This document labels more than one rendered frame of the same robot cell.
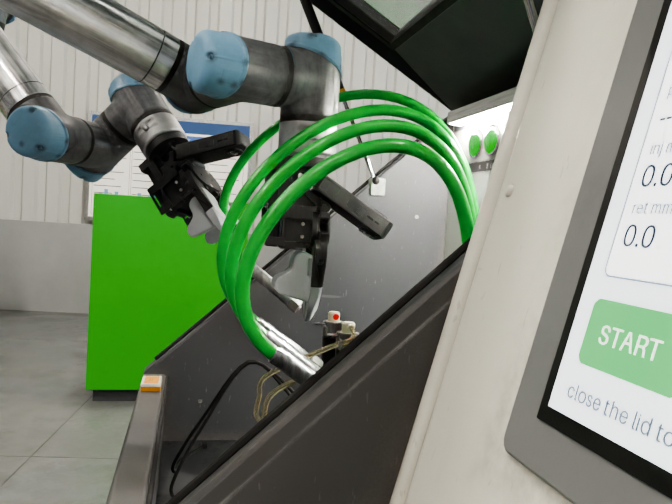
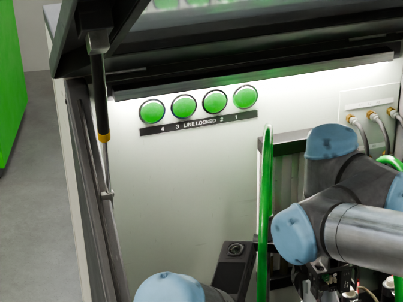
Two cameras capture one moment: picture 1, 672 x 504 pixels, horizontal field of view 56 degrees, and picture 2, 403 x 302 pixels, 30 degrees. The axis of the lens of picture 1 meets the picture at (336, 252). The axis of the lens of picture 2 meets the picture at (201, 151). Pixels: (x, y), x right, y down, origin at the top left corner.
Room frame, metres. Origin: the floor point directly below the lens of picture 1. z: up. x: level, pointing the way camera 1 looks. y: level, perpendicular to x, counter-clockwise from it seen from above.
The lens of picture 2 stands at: (1.06, 1.01, 1.98)
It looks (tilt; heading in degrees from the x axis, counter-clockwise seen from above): 29 degrees down; 268
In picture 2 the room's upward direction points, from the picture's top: 2 degrees counter-clockwise
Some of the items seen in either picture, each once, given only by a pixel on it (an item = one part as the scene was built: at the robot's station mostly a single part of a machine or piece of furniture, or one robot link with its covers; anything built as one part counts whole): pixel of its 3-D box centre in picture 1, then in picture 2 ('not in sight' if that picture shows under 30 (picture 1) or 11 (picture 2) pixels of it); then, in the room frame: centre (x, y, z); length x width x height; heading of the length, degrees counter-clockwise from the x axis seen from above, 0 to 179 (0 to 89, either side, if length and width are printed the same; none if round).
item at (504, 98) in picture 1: (531, 92); (258, 73); (0.90, -0.26, 1.43); 0.54 x 0.03 x 0.02; 13
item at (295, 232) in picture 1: (297, 204); (326, 252); (0.83, 0.05, 1.25); 0.09 x 0.08 x 0.12; 103
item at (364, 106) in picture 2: not in sight; (367, 158); (0.67, -0.31, 1.20); 0.13 x 0.03 x 0.31; 13
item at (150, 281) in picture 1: (170, 292); not in sight; (4.40, 1.13, 0.65); 0.95 x 0.86 x 1.30; 104
